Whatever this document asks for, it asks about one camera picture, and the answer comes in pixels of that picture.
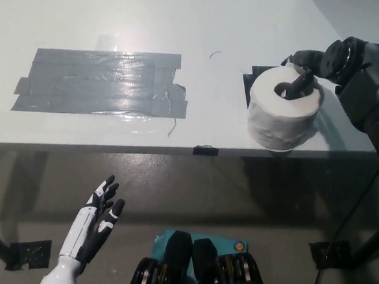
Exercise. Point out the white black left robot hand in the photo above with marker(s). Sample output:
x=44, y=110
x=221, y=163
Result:
x=79, y=231

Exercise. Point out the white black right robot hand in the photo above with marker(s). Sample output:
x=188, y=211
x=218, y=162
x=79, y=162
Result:
x=333, y=61

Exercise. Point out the white toilet paper roll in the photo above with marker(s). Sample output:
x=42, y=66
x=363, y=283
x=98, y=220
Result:
x=275, y=122

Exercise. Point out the grey duct tape patch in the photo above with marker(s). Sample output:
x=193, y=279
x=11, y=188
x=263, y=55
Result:
x=96, y=83

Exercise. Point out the small black tape piece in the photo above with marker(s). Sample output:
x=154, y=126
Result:
x=206, y=150

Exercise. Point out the long clear tape strip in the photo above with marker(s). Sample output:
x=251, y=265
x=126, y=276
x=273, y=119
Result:
x=80, y=123

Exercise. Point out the black teal robot torso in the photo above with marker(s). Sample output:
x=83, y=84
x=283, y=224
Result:
x=206, y=273

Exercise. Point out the black tape square spot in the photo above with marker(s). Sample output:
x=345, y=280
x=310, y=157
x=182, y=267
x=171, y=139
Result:
x=247, y=84

